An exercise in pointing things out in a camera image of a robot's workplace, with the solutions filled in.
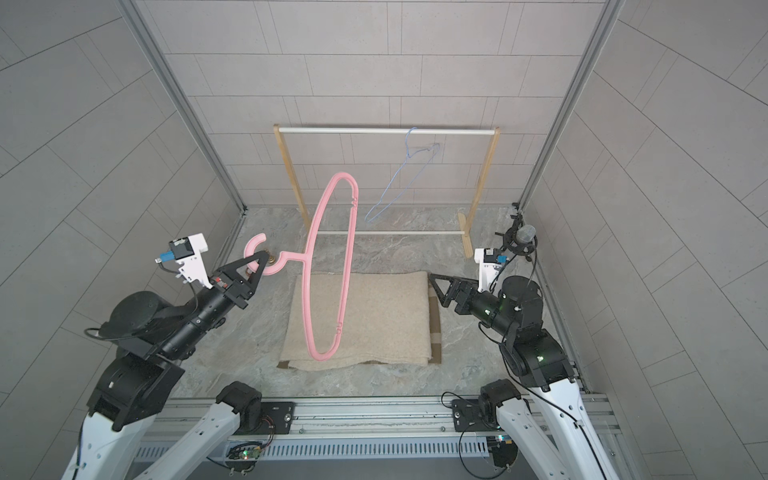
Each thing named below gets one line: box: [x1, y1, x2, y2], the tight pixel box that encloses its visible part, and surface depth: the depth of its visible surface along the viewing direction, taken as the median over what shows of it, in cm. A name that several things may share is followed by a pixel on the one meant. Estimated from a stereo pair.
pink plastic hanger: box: [245, 172, 358, 361], surface depth 59 cm
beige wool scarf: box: [280, 271, 432, 370], surface depth 84 cm
